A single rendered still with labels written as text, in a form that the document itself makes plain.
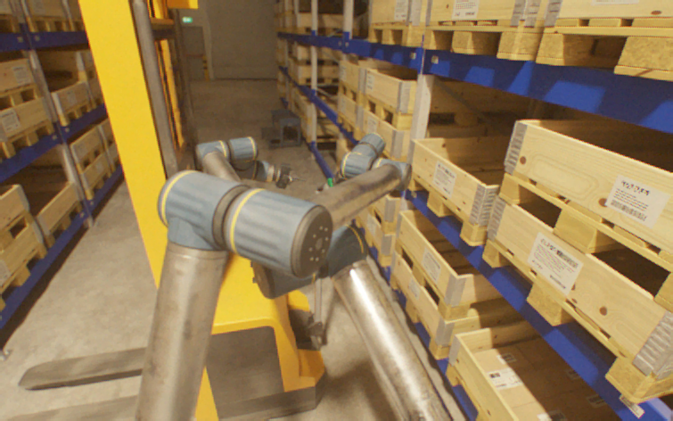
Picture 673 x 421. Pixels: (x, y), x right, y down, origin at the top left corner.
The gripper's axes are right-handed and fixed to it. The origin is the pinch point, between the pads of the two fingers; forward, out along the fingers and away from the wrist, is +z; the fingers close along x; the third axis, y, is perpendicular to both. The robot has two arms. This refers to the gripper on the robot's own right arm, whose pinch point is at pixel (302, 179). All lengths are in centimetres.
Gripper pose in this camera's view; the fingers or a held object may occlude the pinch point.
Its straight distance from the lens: 184.2
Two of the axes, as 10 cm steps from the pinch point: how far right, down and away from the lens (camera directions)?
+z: 9.2, 1.6, 3.6
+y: 2.5, 4.7, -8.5
